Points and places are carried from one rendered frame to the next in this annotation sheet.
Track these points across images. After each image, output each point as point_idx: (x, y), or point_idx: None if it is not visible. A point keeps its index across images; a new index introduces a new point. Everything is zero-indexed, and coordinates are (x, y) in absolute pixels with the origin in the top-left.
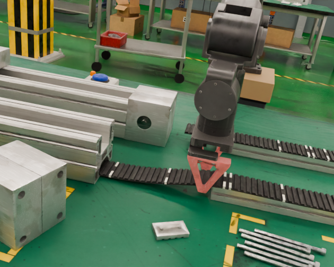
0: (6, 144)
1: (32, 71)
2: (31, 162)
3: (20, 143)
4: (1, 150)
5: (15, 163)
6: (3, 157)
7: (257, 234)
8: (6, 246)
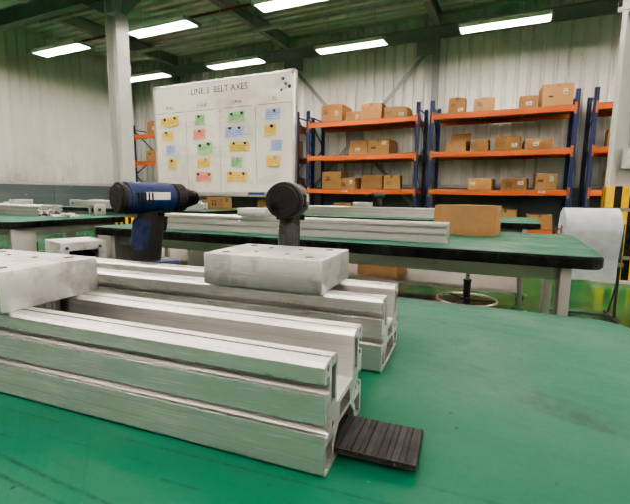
0: (71, 242)
1: None
2: (66, 239)
3: (60, 242)
4: (77, 241)
5: (75, 239)
6: (79, 240)
7: None
8: None
